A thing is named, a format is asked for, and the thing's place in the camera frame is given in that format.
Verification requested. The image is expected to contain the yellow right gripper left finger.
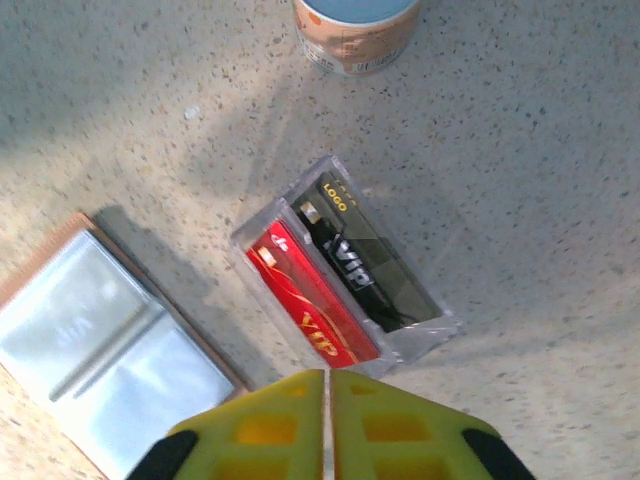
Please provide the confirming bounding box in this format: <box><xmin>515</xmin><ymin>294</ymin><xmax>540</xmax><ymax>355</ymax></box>
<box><xmin>124</xmin><ymin>368</ymin><xmax>329</xmax><ymax>480</ymax></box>

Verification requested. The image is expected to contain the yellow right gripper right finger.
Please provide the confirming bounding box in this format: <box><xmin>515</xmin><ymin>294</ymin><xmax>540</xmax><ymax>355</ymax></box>
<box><xmin>329</xmin><ymin>369</ymin><xmax>539</xmax><ymax>480</ymax></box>

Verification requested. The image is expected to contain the brown leather card holder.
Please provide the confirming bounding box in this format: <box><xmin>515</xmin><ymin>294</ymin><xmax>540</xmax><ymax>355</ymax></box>
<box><xmin>0</xmin><ymin>212</ymin><xmax>250</xmax><ymax>480</ymax></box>

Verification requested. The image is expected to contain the black VIP card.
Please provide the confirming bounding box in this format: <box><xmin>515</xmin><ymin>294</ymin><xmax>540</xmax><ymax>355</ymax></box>
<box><xmin>289</xmin><ymin>171</ymin><xmax>445</xmax><ymax>335</ymax></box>

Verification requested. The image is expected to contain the clear acrylic card box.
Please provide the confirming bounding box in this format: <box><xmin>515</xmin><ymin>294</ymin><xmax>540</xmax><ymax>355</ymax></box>
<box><xmin>230</xmin><ymin>154</ymin><xmax>465</xmax><ymax>382</ymax></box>

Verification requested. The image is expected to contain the silver VIP card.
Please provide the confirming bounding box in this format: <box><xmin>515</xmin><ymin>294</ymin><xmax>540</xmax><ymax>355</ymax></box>
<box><xmin>0</xmin><ymin>233</ymin><xmax>166</xmax><ymax>401</ymax></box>

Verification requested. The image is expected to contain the orange can with white lid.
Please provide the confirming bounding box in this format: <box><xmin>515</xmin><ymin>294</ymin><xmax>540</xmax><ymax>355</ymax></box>
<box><xmin>292</xmin><ymin>0</ymin><xmax>422</xmax><ymax>78</ymax></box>

